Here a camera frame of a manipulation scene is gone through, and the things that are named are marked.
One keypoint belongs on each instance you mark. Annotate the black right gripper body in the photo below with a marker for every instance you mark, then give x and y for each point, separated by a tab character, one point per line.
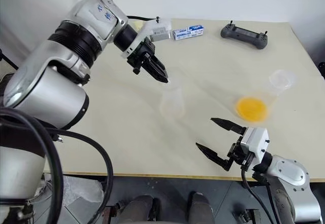
238	153

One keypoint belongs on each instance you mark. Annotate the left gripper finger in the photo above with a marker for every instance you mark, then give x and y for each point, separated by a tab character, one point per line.
152	70
159	67

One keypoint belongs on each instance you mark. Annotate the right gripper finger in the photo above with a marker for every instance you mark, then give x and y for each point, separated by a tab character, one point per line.
227	125
213	155

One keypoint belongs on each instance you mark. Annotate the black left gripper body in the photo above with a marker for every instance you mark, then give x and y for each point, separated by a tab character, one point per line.
143	48

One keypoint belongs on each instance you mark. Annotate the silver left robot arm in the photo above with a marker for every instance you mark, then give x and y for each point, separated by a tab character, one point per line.
33	69

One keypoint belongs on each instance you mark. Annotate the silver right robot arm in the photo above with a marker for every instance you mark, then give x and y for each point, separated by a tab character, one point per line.
292	173

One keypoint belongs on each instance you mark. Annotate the clear flask with orange liquid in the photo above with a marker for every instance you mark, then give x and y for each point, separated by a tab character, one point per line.
251	108

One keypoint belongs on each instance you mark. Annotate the clear empty conical bottle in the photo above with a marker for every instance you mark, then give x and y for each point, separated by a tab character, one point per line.
172	104

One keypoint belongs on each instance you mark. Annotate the blue and white small box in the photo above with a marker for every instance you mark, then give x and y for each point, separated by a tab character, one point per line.
189	32

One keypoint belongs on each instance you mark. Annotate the dark rounded foot shape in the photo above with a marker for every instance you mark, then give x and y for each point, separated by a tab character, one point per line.
139	208
200	207

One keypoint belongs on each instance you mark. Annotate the grey remote controller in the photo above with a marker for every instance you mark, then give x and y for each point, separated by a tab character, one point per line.
243	34

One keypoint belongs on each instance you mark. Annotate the black object at table side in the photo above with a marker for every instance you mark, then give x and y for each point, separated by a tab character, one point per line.
322	69

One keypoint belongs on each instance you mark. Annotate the black stand leg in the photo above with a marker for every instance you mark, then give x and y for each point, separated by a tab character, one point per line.
6	60

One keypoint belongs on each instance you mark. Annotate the crumpled clear plastic sheet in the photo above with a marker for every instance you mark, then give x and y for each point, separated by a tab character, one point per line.
76	191

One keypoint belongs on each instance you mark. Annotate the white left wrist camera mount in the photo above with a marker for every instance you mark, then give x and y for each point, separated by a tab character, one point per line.
152	29

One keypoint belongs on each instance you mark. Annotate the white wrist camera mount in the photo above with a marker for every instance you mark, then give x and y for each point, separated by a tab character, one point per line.
152	29
256	140

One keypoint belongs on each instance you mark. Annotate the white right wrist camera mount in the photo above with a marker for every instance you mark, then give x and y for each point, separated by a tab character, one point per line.
256	140

